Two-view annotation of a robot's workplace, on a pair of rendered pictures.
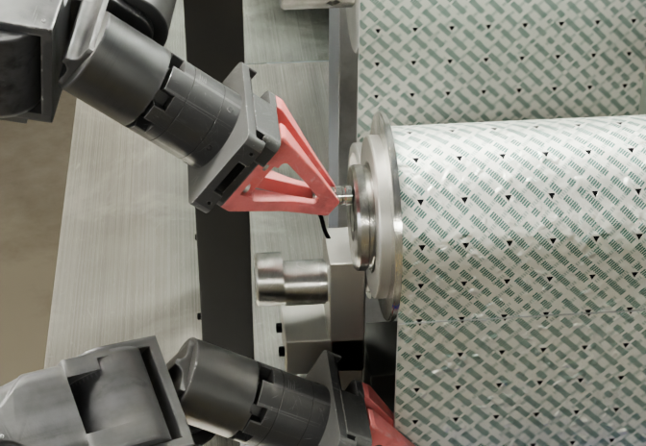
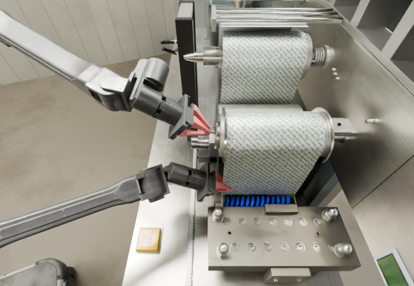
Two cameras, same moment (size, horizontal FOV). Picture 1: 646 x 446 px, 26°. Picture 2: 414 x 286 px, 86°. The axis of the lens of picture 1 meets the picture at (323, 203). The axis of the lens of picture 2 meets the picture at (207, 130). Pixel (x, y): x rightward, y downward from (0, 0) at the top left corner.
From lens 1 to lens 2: 0.45 m
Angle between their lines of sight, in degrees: 17
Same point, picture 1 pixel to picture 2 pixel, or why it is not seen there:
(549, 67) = (271, 87)
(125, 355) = (152, 172)
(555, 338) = (265, 169)
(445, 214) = (239, 142)
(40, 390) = (128, 184)
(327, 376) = (206, 170)
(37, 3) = (120, 82)
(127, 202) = (175, 94)
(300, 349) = (201, 158)
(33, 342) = not seen: hidden behind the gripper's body
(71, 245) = not seen: hidden behind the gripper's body
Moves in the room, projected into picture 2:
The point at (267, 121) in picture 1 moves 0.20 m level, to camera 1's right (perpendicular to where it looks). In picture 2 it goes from (190, 116) to (280, 122)
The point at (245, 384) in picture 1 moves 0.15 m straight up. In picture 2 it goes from (184, 176) to (179, 140)
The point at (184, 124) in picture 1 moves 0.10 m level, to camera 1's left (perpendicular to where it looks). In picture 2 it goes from (165, 117) to (121, 114)
